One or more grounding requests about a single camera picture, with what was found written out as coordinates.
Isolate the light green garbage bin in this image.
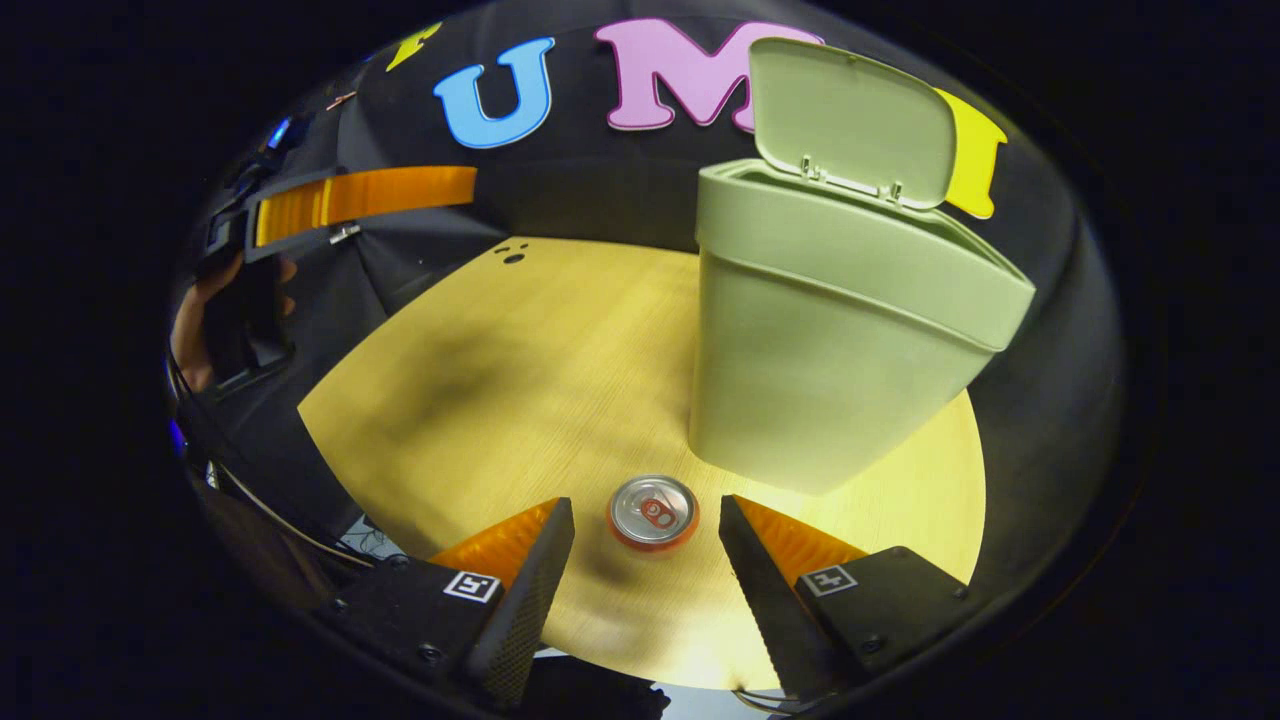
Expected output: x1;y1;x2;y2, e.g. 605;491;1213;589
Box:
688;37;1037;497

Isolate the wooden desktop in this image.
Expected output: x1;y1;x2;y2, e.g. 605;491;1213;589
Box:
298;237;987;693

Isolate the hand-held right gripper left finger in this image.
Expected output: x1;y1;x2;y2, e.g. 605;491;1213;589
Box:
325;497;577;711

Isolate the red pop can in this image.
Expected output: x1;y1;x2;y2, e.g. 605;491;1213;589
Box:
607;474;701;553

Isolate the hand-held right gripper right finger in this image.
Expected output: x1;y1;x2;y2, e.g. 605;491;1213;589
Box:
718;494;973;703

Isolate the grey cable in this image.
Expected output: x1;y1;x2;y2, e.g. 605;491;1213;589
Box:
200;455;381;571

